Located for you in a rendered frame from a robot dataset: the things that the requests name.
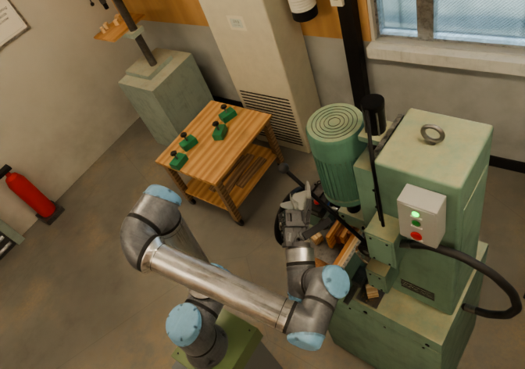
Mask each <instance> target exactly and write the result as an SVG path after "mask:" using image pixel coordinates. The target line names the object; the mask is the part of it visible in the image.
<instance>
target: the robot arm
mask: <svg viewBox="0 0 525 369"><path fill-rule="evenodd" d="M181 202H182V200H181V197H180V196H179V195H178V194H177V193H175V192H174V191H172V190H170V189H169V188H166V187H164V186H162V185H159V184H151V185H150V186H148V188H147V189H146V190H145V192H143V194H142V196H141V197H140V199H139V200H138V201H137V203H136V204H135V205H134V207H133V208H132V210H131V211H130V212H129V213H128V215H127V216H126V217H125V219H124V220H123V223H122V225H121V229H120V244H121V248H122V251H123V254H124V256H125V257H126V259H127V261H128V262H129V264H130V265H131V266H132V267H133V268H135V269H136V270H139V271H140V272H142V273H144V274H146V273H148V272H150V271H153V272H156V273H157V274H160V275H162V276H163V277H165V278H169V279H170V280H172V281H175V282H176V283H179V284H181V285H183V286H185V287H187V290H188V291H189V292H190V294H189V295H188V297H187V299H186V300H185V302H184V303H182V304H179V305H177V306H175V307H174V308H173V309H172V310H171V311H170V313H169V316H168V318H167V319H166V333H167V335H168V336H169V337H170V339H171V341H172V342H173V343H174V344H175V345H177V346H178V347H180V348H181V349H182V350H183V351H184V352H185V354H186V357H187V360H188V362H189V363H190V364H191V365H192V366H193V367H195V368H198V369H210V368H213V367H215V366H216V365H217V364H219V363H220V362H221V360H222V359H223V358H224V357H225V355H226V353H227V349H228V337H227V333H226V332H225V331H224V330H223V329H222V328H221V327H220V326H219V325H218V324H215V323H216V320H217V318H218V316H219V315H220V312H221V310H222V309H223V306H224V305H226V306H228V307H230V308H232V309H234V310H237V311H239V312H241V313H243V314H245V315H248V316H250V317H252V318H254V319H256V320H257V321H261V322H263V323H264V324H267V325H269V326H271V327H273V328H276V329H277V330H279V331H281V332H282V333H284V334H285V335H287V340H288V341H289V342H290V343H291V344H292V345H294V346H297V347H298V348H301V349H305V350H309V351H317V350H318V349H320V347H321V346H322V343H323V340H324V339H325V338H326V337H325V335H326V333H327V329H328V327H329V324H330V320H331V318H332V315H333V313H334V311H335V308H336V305H337V303H338V300H339V299H341V298H344V297H345V296H346V295H347V294H348V292H349V289H350V280H349V277H348V274H347V272H346V271H345V270H344V269H343V268H342V267H340V266H338V265H326V266H323V267H316V264H315V254H314V248H313V247H311V245H310V242H304V241H305V240H307V239H308V238H311V237H312V236H314V235H315V234H316V233H318V232H320V231H322V230H326V229H328V228H329V225H331V224H332V221H331V219H330V218H329V217H327V218H326V219H325V218H323V219H320V220H319V222H318V224H315V225H314V226H312V227H311V228H309V224H310V216H311V211H312V200H311V189H310V185H309V182H308V181H305V191H302V192H297V193H295V194H292V193H291V192H290V201H288V202H282V203H281V204H280V207H282V208H284V209H286V210H284V211H283V212H281V213H280V214H278V217H279V229H280V231H281V232H283V236H284V242H283V243H282V248H288V249H286V250H285V255H286V264H287V288H288V291H287V293H288V297H289V299H288V298H286V297H283V296H281V295H279V294H276V293H275V292H272V291H270V290H268V289H266V288H264V287H261V286H259V285H257V284H254V283H252V282H250V281H247V280H245V279H244V278H240V277H238V276H237V275H235V274H232V273H231V272H229V270H227V269H224V268H223V267H222V266H220V265H219V264H216V263H210V262H209V260H208V259H207V257H206V255H205V254H204V252H203V251H202V249H201V247H200V245H199V244H198V242H197V241H196V239H195V237H194V235H193V234H192V233H191V230H190V229H189V227H188V226H187V224H186V223H185V221H184V219H183V217H182V216H181V213H180V211H179V209H178V207H179V206H180V204H181ZM297 240H298V241H297Z"/></svg>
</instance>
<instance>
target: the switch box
mask: <svg viewBox="0 0 525 369"><path fill-rule="evenodd" d="M446 199H447V196H446V195H442V194H440V193H437V192H432V191H430V190H427V189H425V188H421V187H417V186H415V185H412V184H406V185H405V187H404V188H403V190H402V192H401V194H400V196H399V197H398V199H397V206H398V220H399V227H400V235H402V236H405V237H407V238H411V239H412V240H415V239H413V238H412V237H411V235H410V234H411V232H417V233H419V234H420V235H421V236H422V239H421V240H423V242H420V241H417V240H415V241H417V242H420V243H423V244H424V245H428V246H430V247H433V248H435V249H436V248H437V247H438V246H439V244H440V242H441V240H442V238H443V236H444V234H445V223H446ZM413 210H414V211H416V212H418V213H419V214H420V216H419V218H422V220H418V219H416V218H414V217H411V216H410V214H411V215H412V211H413ZM412 220H418V221H419V222H420V223H421V226H420V227H421V228H422V229H423V230H420V229H419V228H416V227H413V226H411V224H412Z"/></svg>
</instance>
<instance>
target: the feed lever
mask: <svg viewBox="0 0 525 369"><path fill-rule="evenodd" d="M278 170H279V172H280V173H282V174H287V175H288V176H289V177H290V178H292V179H293V180H294V181H295V182H296V183H297V184H298V185H299V186H301V187H302V188H303V189H304V190H305V184H303V183H302V182H301V181H300V180H299V179H298V178H297V177H296V176H295V175H293V173H292V172H290V170H289V166H288V165H287V164H286V163H281V164H280V165H279V166H278ZM311 196H312V197H313V198H314V199H315V200H316V201H317V202H318V203H319V204H320V205H321V206H322V207H323V208H324V209H326V210H327V211H328V212H329V213H330V214H331V215H332V216H333V217H335V218H336V219H337V220H338V221H339V222H340V223H341V224H343V225H344V226H345V227H346V228H347V229H348V230H349V231H350V232H351V233H353V235H354V236H355V237H357V239H358V240H360V241H361V242H360V243H359V246H358V249H359V251H360V252H361V253H362V254H363V255H364V256H367V257H370V255H369V250H368V246H367V243H366V236H364V237H362V236H361V235H360V234H359V233H358V232H357V231H355V230H354V229H353V228H352V227H351V226H350V225H349V224H348V223H346V222H345V221H344V220H343V219H342V218H341V217H340V216H339V215H337V214H336V213H335V212H334V211H333V210H332V209H331V208H330V207H329V206H328V205H327V204H326V203H325V202H324V201H323V200H322V199H320V198H319V197H318V196H317V195H316V194H315V193H314V192H312V191H311Z"/></svg>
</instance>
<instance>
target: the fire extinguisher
mask: <svg viewBox="0 0 525 369"><path fill-rule="evenodd" d="M11 169H12V167H11V166H9V165H7V164H6V165H5V166H3V167H2V168H1V169H0V180H1V179H2V178H3V177H4V176H6V177H7V178H6V179H5V182H6V184H7V185H8V187H9V188H10V189H11V190H12V191H13V192H14V193H15V194H17V195H18V196H19V197H20V198H21V199H22V200H23V201H24V202H25V203H26V204H28V205H29V206H30V207H31V208H32V209H33V210H35V211H36V212H37V214H36V215H35V216H36V217H37V218H38V219H40V220H42V221H44V222H45V223H46V224H48V225H51V224H52V223H53V222H54V221H55V220H56V219H57V218H58V217H59V216H60V215H61V214H62V213H63V211H64V210H65V209H64V208H63V207H62V206H60V205H59V204H57V203H55V202H53V201H52V200H49V199H48V198H47V197H46V196H45V195H44V194H43V193H42V192H40V191H39V190H38V189H37V188H36V187H35V186H34V185H33V184H32V183H31V182H30V181H28V180H27V179H26V178H25V177H24V176H23V175H21V174H18V173H16V172H14V173H10V170H11Z"/></svg>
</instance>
